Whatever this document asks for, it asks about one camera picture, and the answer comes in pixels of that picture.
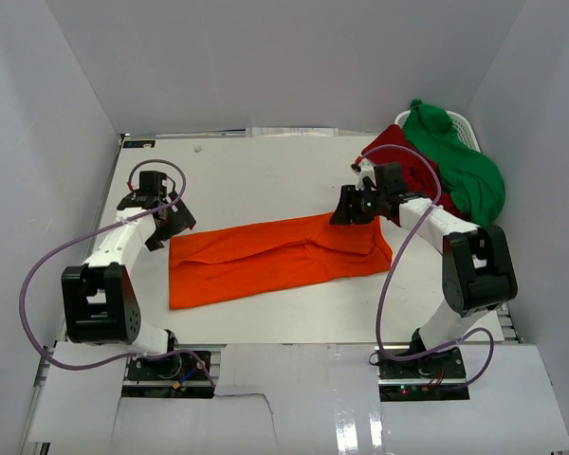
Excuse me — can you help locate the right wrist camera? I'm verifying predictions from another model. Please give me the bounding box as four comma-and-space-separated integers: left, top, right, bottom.
351, 158, 376, 191

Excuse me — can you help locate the orange t shirt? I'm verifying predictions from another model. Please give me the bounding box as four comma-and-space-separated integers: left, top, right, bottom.
169, 213, 393, 310

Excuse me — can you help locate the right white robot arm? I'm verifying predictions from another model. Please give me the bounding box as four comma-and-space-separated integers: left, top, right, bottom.
330, 160, 518, 378

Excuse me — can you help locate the black label sticker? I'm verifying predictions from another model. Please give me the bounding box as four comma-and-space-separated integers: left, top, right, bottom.
122, 139, 156, 149

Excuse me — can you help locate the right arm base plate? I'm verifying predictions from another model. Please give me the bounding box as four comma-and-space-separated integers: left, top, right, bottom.
369, 348, 469, 403

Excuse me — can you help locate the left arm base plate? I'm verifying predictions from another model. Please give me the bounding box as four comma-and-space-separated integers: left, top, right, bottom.
121, 346, 221, 399

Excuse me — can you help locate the green t shirt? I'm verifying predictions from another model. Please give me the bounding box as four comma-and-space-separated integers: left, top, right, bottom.
403, 100, 505, 226

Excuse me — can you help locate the white perforated laundry basket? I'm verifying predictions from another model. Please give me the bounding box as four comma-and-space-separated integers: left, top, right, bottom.
394, 110, 481, 153

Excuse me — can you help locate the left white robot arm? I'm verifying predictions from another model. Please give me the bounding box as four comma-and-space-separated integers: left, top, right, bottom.
61, 171, 195, 378

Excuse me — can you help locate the red t shirt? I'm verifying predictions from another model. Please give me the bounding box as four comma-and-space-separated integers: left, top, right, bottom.
354, 124, 468, 220

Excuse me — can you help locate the white paper sheet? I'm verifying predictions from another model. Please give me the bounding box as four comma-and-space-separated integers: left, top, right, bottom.
204, 127, 339, 137

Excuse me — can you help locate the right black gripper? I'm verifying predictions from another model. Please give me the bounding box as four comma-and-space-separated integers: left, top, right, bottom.
330, 185, 387, 226

